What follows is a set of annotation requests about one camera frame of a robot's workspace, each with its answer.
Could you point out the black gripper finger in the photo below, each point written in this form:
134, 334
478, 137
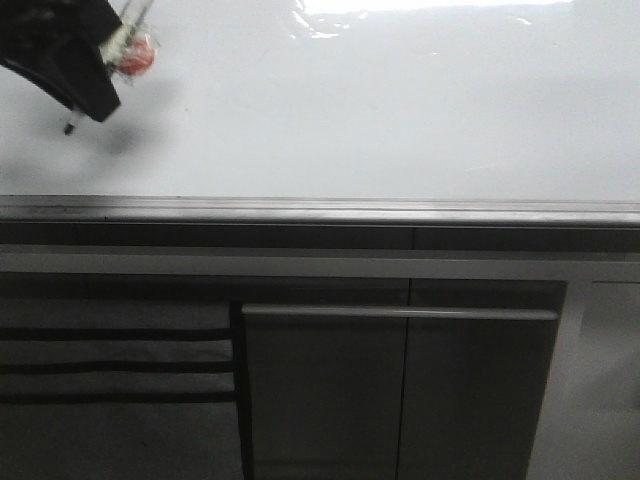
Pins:
55, 45

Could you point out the grey cabinet with doors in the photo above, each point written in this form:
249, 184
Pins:
169, 351

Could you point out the white black whiteboard marker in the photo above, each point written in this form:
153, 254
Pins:
104, 43

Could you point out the white whiteboard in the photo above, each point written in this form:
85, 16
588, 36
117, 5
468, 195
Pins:
409, 112

